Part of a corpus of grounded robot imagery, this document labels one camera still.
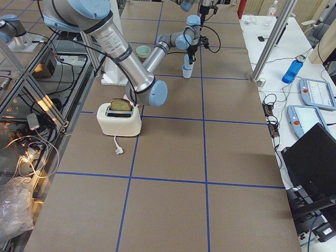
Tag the clear plastic bottle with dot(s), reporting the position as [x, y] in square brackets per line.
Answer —
[272, 9]

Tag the lower teach pendant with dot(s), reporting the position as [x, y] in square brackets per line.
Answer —
[303, 118]

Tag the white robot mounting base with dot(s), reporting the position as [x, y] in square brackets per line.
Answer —
[113, 75]

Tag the white toaster power plug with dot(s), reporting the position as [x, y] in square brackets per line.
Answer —
[118, 149]

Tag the aluminium frame post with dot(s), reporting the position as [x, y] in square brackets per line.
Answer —
[273, 37]

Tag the blue water bottle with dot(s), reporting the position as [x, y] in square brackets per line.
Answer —
[293, 69]

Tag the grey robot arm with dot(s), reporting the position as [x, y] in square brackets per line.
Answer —
[95, 18]
[188, 41]

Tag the black laptop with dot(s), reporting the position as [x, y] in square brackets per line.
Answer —
[312, 160]

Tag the slice of toast bread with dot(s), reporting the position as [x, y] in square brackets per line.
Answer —
[120, 104]

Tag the teach pendant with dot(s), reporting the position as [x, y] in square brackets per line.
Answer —
[317, 93]
[303, 118]

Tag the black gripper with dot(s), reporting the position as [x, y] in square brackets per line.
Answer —
[191, 50]

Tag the green plastic bowl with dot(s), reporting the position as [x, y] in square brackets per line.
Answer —
[143, 51]

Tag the cream white toaster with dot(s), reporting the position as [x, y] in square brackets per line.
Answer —
[119, 123]

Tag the crumpled clear plastic bag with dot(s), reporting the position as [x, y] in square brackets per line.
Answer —
[16, 207]

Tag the upper teach pendant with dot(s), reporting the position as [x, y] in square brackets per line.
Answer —
[317, 93]

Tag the white power adapter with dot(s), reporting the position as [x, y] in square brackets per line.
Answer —
[33, 121]

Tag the grey background robot arm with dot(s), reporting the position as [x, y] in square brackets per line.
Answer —
[13, 29]

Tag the light blue plastic cup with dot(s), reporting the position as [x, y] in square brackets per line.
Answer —
[188, 62]
[187, 72]

